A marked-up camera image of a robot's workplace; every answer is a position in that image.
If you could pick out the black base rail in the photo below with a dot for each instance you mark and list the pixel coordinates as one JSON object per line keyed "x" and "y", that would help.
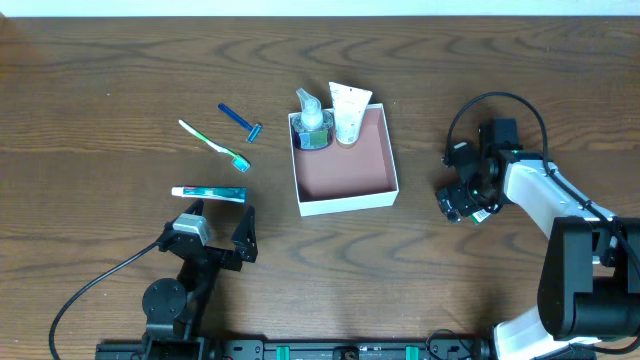
{"x": 435, "y": 348}

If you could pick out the white box with pink interior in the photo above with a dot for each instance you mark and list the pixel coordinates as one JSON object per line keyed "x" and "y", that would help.
{"x": 337, "y": 179}

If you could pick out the white shampoo tube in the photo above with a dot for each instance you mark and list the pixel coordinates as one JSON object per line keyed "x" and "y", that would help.
{"x": 349, "y": 105}

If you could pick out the clear soap pump bottle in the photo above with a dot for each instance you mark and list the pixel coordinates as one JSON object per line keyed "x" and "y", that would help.
{"x": 312, "y": 127}

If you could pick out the blue disposable razor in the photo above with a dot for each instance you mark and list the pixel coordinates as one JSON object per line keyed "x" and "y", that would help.
{"x": 254, "y": 130}

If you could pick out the green white soap packet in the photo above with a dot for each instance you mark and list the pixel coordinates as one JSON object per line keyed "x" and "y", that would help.
{"x": 480, "y": 216}

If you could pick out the green toothpaste tube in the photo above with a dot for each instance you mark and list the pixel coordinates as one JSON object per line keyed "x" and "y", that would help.
{"x": 229, "y": 194}

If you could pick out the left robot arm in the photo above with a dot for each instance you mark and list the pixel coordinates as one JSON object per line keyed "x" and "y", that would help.
{"x": 175, "y": 307}

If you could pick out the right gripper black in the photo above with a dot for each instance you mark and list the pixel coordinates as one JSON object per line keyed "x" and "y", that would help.
{"x": 455, "y": 201}

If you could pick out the green white toothbrush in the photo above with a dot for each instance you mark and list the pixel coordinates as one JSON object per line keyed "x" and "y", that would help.
{"x": 238, "y": 161}

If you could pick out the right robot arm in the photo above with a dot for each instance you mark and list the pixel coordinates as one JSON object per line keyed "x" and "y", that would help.
{"x": 588, "y": 294}

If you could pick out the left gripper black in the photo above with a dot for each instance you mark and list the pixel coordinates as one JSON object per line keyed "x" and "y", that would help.
{"x": 215, "y": 253}

